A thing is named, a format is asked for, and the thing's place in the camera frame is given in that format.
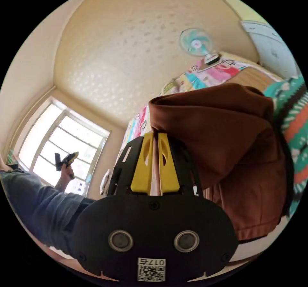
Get person's left forearm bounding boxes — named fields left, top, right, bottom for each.
left=55, top=177, right=71, bottom=193

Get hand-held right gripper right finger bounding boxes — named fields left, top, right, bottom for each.
left=158, top=132, right=180, bottom=194

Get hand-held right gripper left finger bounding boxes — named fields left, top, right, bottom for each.
left=130, top=132, right=154, bottom=194

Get brown pants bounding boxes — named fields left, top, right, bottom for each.
left=148, top=83, right=294, bottom=242

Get white cupboard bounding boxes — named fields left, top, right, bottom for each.
left=240, top=20, right=300, bottom=79

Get window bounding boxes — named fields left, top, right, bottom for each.
left=17, top=96, right=112, bottom=197

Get teal electric fan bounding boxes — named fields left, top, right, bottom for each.
left=179, top=28, right=221, bottom=65

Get person's body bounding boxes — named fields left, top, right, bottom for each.
left=0, top=152, right=97, bottom=259

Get person's left hand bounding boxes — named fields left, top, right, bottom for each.
left=60, top=163, right=75, bottom=181

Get green patterned sweater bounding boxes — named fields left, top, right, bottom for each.
left=263, top=75, right=308, bottom=218

